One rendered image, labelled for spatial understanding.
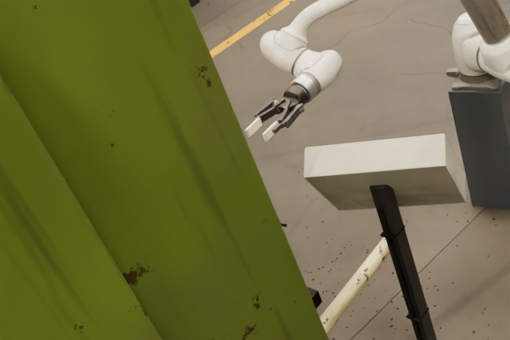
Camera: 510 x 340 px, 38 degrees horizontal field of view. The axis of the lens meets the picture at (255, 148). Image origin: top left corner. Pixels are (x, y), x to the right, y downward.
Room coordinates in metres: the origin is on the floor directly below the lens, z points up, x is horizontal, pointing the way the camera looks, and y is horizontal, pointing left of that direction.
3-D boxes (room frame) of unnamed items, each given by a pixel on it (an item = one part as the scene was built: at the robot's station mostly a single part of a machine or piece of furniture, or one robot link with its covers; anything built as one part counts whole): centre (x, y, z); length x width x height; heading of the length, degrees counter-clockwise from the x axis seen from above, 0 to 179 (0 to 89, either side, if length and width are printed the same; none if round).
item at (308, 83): (2.12, -0.22, 1.00); 0.09 x 0.06 x 0.09; 37
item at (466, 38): (2.35, -0.92, 0.77); 0.18 x 0.16 x 0.22; 14
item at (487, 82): (2.38, -0.90, 0.63); 0.22 x 0.18 x 0.06; 47
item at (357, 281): (1.59, -0.13, 0.62); 0.44 x 0.05 x 0.05; 127
